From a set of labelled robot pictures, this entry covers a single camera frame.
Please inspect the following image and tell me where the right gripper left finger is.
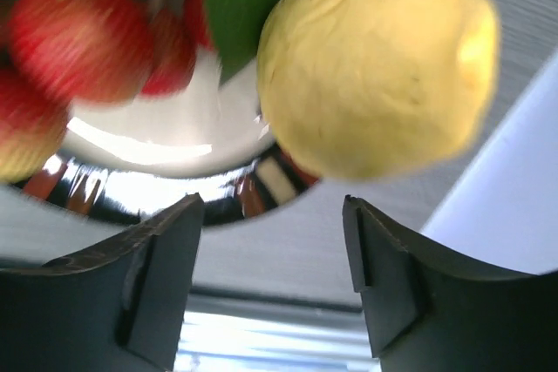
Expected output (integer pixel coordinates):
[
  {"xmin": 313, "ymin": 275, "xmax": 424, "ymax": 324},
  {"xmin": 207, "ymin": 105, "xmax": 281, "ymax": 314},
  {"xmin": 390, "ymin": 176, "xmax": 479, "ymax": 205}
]
[{"xmin": 1, "ymin": 194, "xmax": 204, "ymax": 371}]

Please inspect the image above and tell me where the round plate with dark rim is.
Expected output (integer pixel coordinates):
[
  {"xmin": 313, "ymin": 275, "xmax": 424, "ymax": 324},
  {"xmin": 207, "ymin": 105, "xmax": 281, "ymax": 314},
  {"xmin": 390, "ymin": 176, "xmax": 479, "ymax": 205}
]
[{"xmin": 0, "ymin": 0, "xmax": 326, "ymax": 227}]

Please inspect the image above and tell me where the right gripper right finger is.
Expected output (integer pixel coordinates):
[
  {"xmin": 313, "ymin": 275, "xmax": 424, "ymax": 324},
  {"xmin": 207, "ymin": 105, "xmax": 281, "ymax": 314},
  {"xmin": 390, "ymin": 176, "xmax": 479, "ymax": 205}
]
[{"xmin": 343, "ymin": 196, "xmax": 557, "ymax": 372}]

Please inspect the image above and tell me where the fake yellow lemon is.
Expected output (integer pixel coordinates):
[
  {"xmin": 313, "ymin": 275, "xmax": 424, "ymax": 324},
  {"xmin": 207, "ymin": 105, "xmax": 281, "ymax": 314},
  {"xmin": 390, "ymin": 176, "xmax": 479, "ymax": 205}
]
[{"xmin": 256, "ymin": 0, "xmax": 501, "ymax": 180}]

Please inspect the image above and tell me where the fake lychee bunch red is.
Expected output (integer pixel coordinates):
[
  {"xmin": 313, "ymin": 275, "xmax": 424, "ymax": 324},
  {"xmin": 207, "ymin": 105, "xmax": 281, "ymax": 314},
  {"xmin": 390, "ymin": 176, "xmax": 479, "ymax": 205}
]
[{"xmin": 1, "ymin": 0, "xmax": 277, "ymax": 182}]

